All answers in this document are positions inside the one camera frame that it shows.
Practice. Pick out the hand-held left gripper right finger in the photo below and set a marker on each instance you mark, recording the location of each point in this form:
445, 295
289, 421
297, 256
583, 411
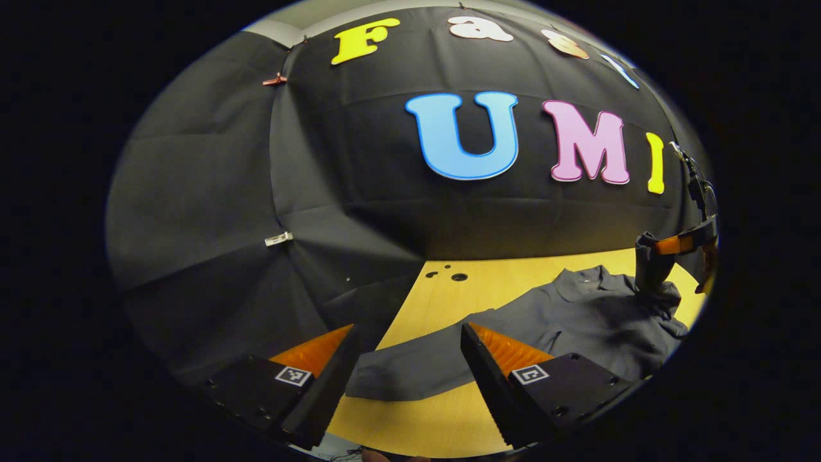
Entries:
484, 385

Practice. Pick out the red clip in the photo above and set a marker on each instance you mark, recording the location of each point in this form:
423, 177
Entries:
274, 80

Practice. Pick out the grey collared shirt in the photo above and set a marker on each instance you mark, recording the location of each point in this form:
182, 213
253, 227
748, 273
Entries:
577, 321

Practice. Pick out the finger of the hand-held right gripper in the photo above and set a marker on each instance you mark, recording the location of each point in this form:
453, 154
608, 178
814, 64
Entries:
710, 263
702, 232

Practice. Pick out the black backdrop cloth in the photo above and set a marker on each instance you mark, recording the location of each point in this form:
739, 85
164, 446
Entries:
224, 192

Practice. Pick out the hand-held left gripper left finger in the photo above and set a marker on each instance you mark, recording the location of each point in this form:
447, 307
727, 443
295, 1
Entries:
330, 378

